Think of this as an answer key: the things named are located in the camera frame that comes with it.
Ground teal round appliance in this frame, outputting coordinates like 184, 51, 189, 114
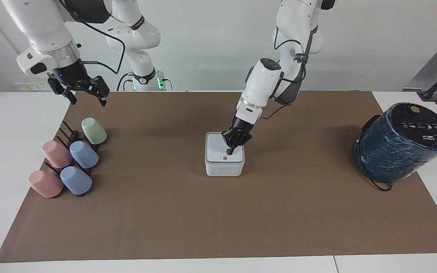
352, 102, 437, 185

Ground pink cup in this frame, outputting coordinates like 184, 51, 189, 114
42, 140, 73, 169
28, 170, 64, 199

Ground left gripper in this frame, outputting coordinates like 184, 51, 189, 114
221, 117, 255, 155

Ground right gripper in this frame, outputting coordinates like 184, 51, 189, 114
47, 59, 110, 107

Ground green cup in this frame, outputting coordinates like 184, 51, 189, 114
81, 117, 108, 145

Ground blue cup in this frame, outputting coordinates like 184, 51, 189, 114
60, 166, 93, 196
69, 140, 99, 169

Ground dark brown cup rack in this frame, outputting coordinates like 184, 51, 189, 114
43, 120, 100, 198

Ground white square box device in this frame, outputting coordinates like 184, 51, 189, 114
204, 131, 246, 177

